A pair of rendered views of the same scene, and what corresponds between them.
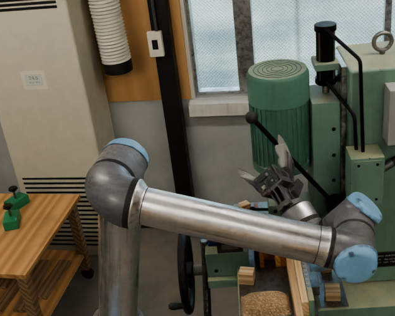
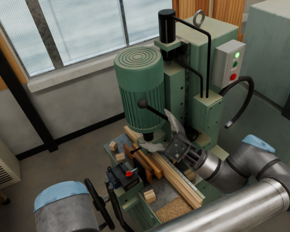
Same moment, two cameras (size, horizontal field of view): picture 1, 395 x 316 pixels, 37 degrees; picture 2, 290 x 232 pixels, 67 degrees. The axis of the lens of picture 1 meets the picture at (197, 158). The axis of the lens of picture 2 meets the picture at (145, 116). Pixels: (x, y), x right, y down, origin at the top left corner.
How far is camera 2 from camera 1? 1.03 m
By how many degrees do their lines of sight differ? 31
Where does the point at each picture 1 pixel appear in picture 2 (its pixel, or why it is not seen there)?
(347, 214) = (262, 158)
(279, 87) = (152, 72)
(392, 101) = (228, 60)
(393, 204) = not seen: hidden behind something
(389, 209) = not seen: hidden behind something
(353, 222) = (276, 165)
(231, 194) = (68, 123)
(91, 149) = not seen: outside the picture
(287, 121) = (158, 95)
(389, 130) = (223, 79)
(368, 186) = (214, 117)
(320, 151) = (174, 104)
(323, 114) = (176, 80)
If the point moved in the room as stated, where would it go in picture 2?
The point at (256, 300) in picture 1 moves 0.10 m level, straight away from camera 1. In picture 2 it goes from (171, 214) to (157, 196)
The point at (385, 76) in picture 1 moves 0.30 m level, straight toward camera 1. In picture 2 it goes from (216, 43) to (279, 86)
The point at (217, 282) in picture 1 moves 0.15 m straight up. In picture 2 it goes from (129, 206) to (124, 190)
